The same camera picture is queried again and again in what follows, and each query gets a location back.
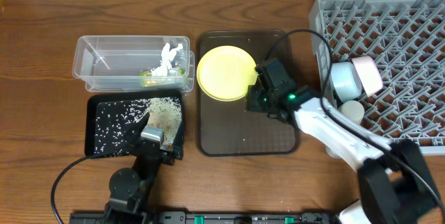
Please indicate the black waste tray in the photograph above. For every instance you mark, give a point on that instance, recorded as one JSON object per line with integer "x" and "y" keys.
{"x": 95, "y": 100}

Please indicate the yellow plate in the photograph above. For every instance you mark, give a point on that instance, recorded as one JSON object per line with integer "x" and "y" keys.
{"x": 225, "y": 73}

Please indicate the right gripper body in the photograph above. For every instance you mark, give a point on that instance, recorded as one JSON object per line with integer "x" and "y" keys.
{"x": 259, "y": 96}

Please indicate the dark brown serving tray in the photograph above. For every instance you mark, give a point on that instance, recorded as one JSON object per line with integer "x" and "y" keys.
{"x": 226, "y": 129}

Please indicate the blue bowl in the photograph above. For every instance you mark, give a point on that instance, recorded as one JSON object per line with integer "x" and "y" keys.
{"x": 346, "y": 82}

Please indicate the clear plastic bin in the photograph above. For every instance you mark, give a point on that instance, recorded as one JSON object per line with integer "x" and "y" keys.
{"x": 112, "y": 63}

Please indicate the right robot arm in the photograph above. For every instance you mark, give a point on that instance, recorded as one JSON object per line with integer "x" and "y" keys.
{"x": 395, "y": 184}

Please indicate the white napkin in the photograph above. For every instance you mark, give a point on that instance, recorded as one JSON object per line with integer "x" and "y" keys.
{"x": 167, "y": 57}

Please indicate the rice and food scraps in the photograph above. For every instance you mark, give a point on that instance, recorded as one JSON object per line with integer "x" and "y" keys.
{"x": 113, "y": 119}

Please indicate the green snack wrapper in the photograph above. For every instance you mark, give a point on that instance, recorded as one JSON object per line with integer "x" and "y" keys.
{"x": 175, "y": 75}

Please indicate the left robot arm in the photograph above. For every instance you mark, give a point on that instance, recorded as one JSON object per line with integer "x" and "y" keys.
{"x": 130, "y": 187}

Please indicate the white bowl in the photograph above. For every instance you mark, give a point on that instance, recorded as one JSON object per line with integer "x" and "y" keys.
{"x": 369, "y": 74}

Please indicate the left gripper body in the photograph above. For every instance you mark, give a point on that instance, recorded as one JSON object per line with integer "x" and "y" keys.
{"x": 153, "y": 148}

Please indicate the white cup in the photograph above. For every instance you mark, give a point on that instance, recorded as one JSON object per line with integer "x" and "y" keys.
{"x": 353, "y": 110}

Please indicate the grey dishwasher rack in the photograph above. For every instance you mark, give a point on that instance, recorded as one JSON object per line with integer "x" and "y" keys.
{"x": 405, "y": 39}

